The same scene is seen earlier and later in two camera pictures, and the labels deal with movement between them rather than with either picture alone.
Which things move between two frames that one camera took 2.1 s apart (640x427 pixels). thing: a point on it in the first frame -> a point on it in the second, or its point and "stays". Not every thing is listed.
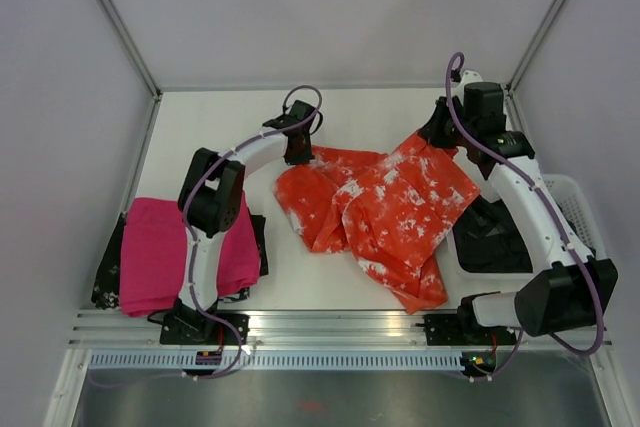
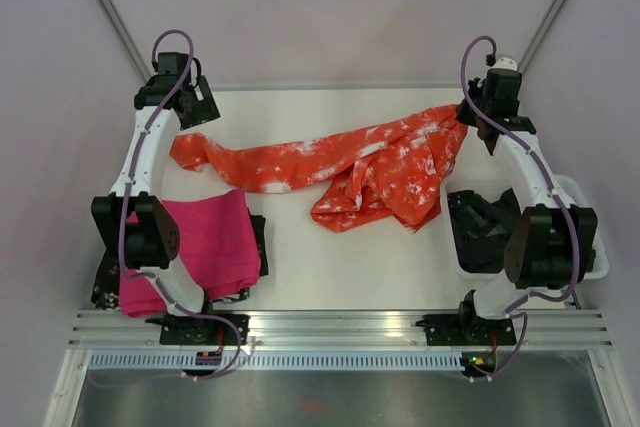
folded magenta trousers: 154,254 stays
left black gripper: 304,157 -> 205,110
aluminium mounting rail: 293,328 stays
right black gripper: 432,131 -> 464,115
